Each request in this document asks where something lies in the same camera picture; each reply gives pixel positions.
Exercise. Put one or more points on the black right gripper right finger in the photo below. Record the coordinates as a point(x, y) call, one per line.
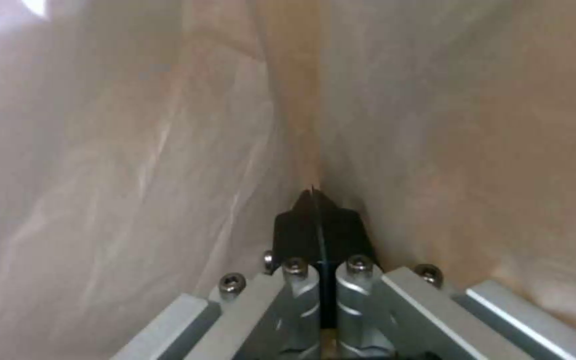
point(340, 232)

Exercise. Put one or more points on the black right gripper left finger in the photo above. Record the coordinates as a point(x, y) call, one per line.
point(295, 232)

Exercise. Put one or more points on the translucent white garbage bag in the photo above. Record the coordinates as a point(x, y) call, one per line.
point(118, 150)

